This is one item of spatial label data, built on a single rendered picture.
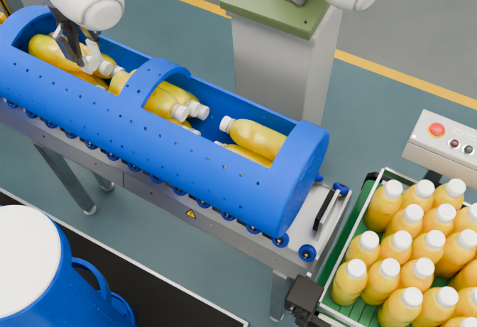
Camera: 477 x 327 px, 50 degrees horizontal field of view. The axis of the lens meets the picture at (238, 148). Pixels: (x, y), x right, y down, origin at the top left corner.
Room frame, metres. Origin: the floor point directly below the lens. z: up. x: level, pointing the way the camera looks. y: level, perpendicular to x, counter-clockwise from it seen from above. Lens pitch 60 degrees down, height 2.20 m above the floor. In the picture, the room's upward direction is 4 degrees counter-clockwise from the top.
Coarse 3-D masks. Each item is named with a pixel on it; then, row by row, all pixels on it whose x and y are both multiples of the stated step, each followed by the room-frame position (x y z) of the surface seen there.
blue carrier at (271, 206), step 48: (0, 48) 0.92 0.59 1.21; (48, 96) 0.79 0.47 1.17; (96, 96) 0.75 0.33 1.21; (144, 96) 0.72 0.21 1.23; (240, 96) 0.79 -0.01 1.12; (96, 144) 0.70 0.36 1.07; (144, 144) 0.63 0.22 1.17; (192, 144) 0.60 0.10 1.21; (288, 144) 0.57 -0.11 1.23; (192, 192) 0.54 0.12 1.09; (240, 192) 0.49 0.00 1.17; (288, 192) 0.46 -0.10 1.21
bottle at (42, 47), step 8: (32, 40) 0.96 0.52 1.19; (40, 40) 0.95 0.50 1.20; (48, 40) 0.95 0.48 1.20; (32, 48) 0.94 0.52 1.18; (40, 48) 0.93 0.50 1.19; (48, 48) 0.92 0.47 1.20; (56, 48) 0.91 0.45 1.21; (40, 56) 0.92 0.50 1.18; (48, 56) 0.91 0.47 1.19; (56, 56) 0.89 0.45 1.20; (64, 56) 0.88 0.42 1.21; (56, 64) 0.89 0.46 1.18; (64, 64) 0.87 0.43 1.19; (72, 64) 0.87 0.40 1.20
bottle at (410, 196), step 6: (414, 186) 0.52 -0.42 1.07; (408, 192) 0.51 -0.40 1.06; (414, 192) 0.50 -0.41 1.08; (408, 198) 0.50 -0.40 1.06; (414, 198) 0.49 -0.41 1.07; (420, 198) 0.49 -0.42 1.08; (426, 198) 0.48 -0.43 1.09; (432, 198) 0.49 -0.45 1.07; (402, 204) 0.50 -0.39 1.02; (408, 204) 0.49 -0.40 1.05; (420, 204) 0.48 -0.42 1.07; (426, 204) 0.47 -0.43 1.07; (432, 204) 0.48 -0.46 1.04; (426, 210) 0.47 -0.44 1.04
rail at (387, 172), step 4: (388, 168) 0.62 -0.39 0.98; (384, 172) 0.62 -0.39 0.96; (388, 172) 0.61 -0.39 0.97; (392, 172) 0.61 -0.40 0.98; (396, 172) 0.61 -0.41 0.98; (388, 176) 0.61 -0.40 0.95; (392, 176) 0.61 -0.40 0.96; (396, 176) 0.60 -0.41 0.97; (400, 176) 0.60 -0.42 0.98; (404, 176) 0.60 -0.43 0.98; (400, 180) 0.59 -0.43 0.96; (404, 180) 0.59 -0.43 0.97; (408, 180) 0.58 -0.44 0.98; (412, 180) 0.58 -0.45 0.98; (416, 180) 0.58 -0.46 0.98; (408, 184) 0.58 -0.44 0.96; (412, 184) 0.58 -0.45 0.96; (464, 204) 0.50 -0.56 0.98; (468, 204) 0.50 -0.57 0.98; (460, 208) 0.50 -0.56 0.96
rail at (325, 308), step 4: (320, 304) 0.28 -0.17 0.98; (320, 308) 0.27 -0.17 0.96; (324, 308) 0.27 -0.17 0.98; (328, 308) 0.27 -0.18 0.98; (328, 312) 0.26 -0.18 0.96; (332, 312) 0.26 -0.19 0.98; (336, 312) 0.26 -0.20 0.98; (336, 316) 0.25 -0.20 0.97; (340, 316) 0.25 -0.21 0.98; (344, 316) 0.25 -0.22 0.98; (340, 320) 0.25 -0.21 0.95; (344, 320) 0.24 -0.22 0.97; (348, 320) 0.24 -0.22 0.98; (352, 320) 0.24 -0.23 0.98; (348, 324) 0.24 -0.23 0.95; (352, 324) 0.23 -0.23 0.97; (356, 324) 0.23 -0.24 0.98; (360, 324) 0.23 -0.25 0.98
